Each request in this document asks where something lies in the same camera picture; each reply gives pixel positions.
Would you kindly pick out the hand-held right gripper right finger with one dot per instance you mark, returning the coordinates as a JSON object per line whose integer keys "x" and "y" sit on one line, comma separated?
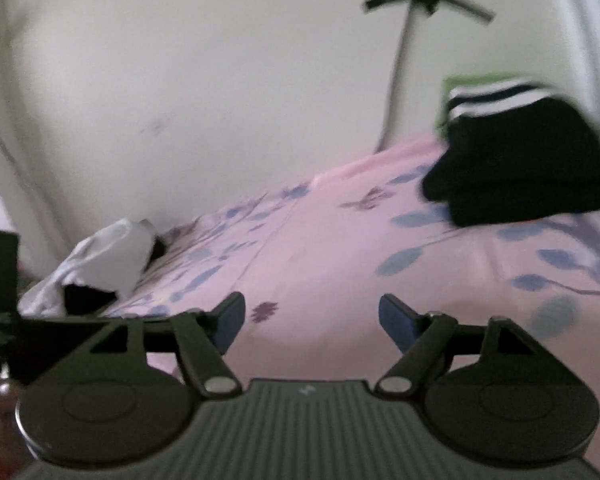
{"x": 394, "y": 321}

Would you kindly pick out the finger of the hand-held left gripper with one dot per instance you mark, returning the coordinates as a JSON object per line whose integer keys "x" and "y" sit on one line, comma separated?
{"x": 55, "y": 342}

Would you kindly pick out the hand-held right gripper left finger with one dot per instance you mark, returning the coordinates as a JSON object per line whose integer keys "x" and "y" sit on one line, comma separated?
{"x": 231, "y": 321}

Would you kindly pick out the black white-striped garment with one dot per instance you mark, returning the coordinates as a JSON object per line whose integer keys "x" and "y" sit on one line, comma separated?
{"x": 520, "y": 160}

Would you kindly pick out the green cloth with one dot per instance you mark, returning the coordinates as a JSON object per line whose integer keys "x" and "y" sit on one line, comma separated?
{"x": 472, "y": 82}

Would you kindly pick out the pink floral bedsheet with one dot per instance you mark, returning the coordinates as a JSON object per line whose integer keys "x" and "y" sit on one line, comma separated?
{"x": 330, "y": 260}

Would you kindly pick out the white cloth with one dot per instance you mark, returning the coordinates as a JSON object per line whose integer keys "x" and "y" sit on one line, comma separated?
{"x": 105, "y": 260}

